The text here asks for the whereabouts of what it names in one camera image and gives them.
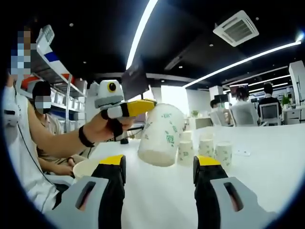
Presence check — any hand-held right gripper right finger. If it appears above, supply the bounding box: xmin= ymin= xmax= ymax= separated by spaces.
xmin=193 ymin=155 xmax=277 ymax=229

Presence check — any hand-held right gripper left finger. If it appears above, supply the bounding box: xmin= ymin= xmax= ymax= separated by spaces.
xmin=44 ymin=154 xmax=127 ymax=229

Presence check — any person's left hand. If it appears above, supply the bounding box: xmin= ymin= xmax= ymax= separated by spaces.
xmin=84 ymin=116 xmax=134 ymax=144

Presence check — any hanging dark display screen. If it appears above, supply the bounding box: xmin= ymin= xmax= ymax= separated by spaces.
xmin=121 ymin=56 xmax=150 ymax=100

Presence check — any row of clear storage bins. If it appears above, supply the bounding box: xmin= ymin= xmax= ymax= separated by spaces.
xmin=50 ymin=78 xmax=88 ymax=113

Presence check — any metal storage shelf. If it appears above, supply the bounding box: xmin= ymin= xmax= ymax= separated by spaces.
xmin=30 ymin=23 xmax=88 ymax=135

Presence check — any black wristband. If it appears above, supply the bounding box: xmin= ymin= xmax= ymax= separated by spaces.
xmin=78 ymin=125 xmax=95 ymax=148

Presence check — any long ceiling light strip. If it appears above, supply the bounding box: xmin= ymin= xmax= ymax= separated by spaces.
xmin=184 ymin=41 xmax=302 ymax=88
xmin=125 ymin=0 xmax=160 ymax=70

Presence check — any person in white shirt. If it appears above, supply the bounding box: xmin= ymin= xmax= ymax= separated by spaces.
xmin=4 ymin=85 xmax=61 ymax=214

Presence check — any white box with blue stripe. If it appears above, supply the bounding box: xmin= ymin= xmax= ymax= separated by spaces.
xmin=35 ymin=24 xmax=71 ymax=74

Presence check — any white table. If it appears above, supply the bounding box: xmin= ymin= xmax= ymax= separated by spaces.
xmin=71 ymin=120 xmax=305 ymax=229

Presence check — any white chest device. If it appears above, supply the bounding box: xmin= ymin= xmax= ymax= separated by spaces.
xmin=3 ymin=104 xmax=20 ymax=127

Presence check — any grey office chair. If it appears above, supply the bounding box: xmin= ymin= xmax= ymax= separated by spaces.
xmin=259 ymin=102 xmax=282 ymax=126

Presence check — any ceiling air conditioner unit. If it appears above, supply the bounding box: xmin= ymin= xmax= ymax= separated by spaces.
xmin=213 ymin=10 xmax=260 ymax=47

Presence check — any potted green plant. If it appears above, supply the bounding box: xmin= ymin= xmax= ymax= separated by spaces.
xmin=281 ymin=94 xmax=291 ymax=110

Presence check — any thin black cable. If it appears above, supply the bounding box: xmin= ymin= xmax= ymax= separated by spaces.
xmin=14 ymin=78 xmax=60 ymax=191

